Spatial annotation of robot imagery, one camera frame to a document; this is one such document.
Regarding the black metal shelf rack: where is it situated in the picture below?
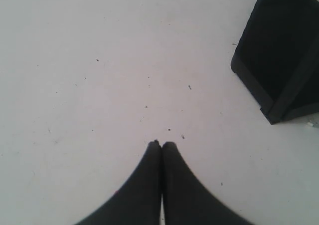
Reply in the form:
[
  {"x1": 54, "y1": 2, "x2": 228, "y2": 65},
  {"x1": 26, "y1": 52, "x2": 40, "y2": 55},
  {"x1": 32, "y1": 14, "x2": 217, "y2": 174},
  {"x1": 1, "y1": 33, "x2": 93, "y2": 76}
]
[{"x1": 231, "y1": 0, "x2": 319, "y2": 124}]

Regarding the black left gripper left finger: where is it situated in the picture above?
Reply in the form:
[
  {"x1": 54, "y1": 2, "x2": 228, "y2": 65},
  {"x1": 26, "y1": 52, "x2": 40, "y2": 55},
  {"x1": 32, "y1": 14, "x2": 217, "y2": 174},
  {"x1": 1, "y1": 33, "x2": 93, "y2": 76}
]
[{"x1": 78, "y1": 140, "x2": 161, "y2": 225}]

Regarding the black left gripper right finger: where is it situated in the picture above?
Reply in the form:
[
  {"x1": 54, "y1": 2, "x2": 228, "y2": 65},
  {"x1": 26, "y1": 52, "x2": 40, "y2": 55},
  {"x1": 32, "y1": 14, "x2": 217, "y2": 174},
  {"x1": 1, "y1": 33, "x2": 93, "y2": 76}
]
[{"x1": 162, "y1": 142, "x2": 249, "y2": 225}]

